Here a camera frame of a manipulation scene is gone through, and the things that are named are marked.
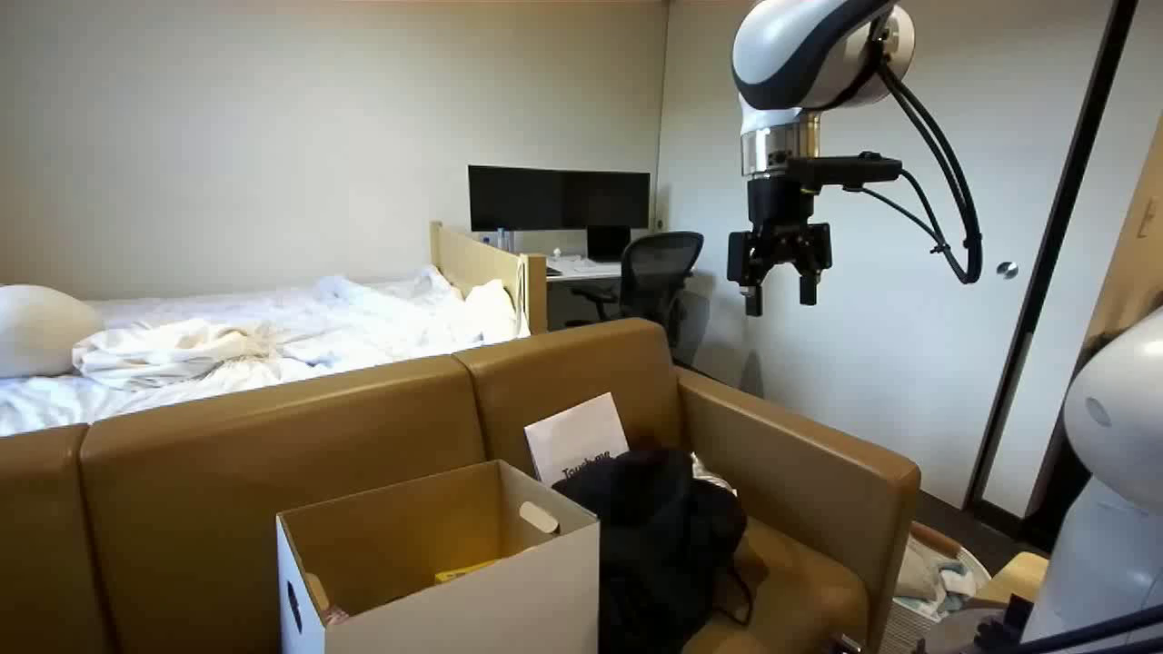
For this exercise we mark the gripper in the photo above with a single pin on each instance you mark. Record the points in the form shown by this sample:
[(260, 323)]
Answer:
[(780, 241)]

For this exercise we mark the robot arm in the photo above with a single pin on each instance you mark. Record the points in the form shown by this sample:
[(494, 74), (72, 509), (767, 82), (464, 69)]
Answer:
[(790, 45)]

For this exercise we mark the white cardboard box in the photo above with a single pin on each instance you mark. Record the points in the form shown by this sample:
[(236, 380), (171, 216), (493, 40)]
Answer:
[(472, 609)]

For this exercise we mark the black office chair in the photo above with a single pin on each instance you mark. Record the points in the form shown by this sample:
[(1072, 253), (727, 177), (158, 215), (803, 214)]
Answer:
[(659, 268)]

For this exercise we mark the white door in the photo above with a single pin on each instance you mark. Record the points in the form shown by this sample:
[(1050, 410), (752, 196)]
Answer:
[(872, 381)]

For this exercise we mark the black laptop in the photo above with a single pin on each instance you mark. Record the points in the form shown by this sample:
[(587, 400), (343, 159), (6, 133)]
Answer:
[(607, 243)]

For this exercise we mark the white desk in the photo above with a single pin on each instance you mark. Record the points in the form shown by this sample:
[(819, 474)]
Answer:
[(581, 270)]

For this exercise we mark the silver door knob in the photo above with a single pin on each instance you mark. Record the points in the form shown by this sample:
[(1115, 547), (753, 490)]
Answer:
[(1006, 270)]

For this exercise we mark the white paper bag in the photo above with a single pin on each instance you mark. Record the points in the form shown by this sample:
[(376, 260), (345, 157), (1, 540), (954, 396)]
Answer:
[(572, 436)]

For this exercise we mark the row of monitors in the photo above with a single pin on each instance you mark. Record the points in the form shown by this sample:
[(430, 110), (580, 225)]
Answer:
[(545, 198)]

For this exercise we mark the black bag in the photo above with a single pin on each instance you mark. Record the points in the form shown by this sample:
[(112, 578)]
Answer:
[(654, 545)]

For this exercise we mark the laundry basket with clothes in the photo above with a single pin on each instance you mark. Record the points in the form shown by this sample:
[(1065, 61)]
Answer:
[(936, 577)]

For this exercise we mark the wooden wardrobe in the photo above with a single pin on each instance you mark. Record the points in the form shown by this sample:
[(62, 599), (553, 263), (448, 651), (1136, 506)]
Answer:
[(1131, 263)]

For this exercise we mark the yellow item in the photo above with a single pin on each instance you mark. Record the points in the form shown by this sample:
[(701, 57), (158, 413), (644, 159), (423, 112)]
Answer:
[(463, 571)]

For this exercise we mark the wooden bed with white sheets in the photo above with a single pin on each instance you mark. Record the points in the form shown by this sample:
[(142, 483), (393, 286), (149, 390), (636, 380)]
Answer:
[(345, 336)]

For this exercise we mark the tan leather sofa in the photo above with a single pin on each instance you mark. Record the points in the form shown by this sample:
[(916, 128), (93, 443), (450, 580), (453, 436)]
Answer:
[(227, 472)]

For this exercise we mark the crumpled cream blanket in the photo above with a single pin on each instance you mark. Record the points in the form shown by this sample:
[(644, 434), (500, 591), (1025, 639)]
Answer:
[(164, 352)]

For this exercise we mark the white pillow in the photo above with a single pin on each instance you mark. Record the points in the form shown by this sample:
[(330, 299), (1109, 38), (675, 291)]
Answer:
[(41, 329)]

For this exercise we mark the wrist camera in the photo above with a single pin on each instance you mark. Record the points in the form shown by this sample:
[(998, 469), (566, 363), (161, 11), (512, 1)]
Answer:
[(845, 170)]

